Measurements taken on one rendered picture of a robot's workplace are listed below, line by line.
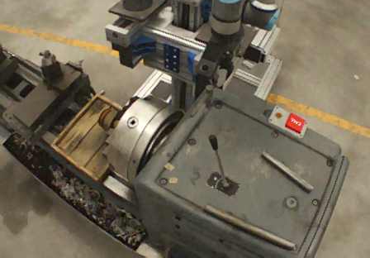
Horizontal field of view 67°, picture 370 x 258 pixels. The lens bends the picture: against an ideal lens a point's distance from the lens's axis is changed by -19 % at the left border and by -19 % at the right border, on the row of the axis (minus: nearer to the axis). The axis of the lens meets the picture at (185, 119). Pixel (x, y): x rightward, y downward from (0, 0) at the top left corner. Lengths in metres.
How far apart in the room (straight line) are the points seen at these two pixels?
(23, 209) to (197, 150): 1.75
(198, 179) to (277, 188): 0.23
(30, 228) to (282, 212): 1.86
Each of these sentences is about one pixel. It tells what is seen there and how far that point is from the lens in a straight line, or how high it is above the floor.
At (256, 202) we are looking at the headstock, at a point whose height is 1.25.
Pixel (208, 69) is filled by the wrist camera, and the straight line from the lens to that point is 0.84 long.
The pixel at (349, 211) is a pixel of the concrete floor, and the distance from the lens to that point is 2.59.
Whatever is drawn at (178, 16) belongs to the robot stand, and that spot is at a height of 1.11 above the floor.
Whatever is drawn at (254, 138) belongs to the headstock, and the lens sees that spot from 1.05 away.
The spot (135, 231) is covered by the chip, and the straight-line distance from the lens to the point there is 1.62.
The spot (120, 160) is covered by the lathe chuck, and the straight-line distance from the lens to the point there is 1.11.
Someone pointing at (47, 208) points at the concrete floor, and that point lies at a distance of 2.42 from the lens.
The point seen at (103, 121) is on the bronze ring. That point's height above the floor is 1.11.
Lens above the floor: 2.10
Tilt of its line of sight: 53 degrees down
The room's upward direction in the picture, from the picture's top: 3 degrees clockwise
